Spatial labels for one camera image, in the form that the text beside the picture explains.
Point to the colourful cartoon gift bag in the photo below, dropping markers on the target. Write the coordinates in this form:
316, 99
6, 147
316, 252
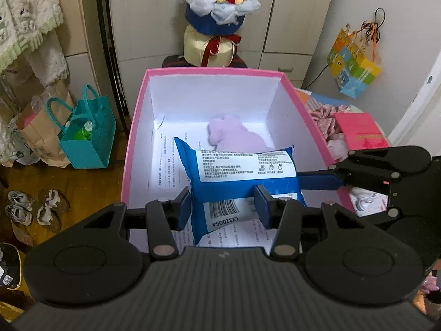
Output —
355, 69

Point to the purple plush cloth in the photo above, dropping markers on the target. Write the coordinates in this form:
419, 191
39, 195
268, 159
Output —
231, 132

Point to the pink cardboard box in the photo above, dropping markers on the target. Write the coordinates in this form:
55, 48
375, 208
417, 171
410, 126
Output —
213, 93

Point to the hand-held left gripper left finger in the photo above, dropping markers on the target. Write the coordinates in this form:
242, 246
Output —
185, 207

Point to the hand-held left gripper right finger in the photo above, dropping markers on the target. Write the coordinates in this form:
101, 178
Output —
263, 207

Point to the brown slippers pair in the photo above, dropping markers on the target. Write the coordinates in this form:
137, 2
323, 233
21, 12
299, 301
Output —
51, 208

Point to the printed paper sheet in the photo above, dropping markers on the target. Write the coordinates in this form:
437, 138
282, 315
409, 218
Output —
165, 165

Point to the cream green knit cardigan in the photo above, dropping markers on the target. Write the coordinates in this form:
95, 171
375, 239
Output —
24, 10

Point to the black coat rack pole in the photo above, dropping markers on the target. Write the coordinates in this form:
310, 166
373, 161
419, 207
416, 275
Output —
110, 51

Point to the dark labelled bag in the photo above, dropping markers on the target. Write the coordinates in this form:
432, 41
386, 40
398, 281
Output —
10, 265

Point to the white sneakers pair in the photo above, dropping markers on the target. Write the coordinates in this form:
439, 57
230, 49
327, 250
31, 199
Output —
19, 207

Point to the white red printed packet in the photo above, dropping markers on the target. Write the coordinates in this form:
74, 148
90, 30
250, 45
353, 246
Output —
365, 200

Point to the green bottle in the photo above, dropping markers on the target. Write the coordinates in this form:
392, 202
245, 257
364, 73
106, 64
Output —
82, 131

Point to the beige wardrobe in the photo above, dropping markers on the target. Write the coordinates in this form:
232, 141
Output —
144, 13

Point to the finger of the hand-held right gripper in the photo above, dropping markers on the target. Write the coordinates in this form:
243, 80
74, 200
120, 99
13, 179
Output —
317, 179

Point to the blue wet wipes packet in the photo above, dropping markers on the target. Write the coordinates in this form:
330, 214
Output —
224, 165

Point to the teal tote bag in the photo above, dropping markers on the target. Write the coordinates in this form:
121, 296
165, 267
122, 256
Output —
91, 144

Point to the knitted flower bouquet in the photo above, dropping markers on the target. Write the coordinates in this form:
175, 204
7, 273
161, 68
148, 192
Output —
215, 10

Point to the pink red envelope box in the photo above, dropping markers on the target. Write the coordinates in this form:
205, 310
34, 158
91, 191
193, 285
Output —
361, 131

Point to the white fluffy garment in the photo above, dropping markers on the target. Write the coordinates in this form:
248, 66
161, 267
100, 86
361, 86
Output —
48, 55

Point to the brown paper bag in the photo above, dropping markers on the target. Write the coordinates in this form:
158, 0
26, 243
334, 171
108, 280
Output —
44, 138

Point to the pink floral cloth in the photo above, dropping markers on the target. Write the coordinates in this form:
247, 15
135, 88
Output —
327, 115

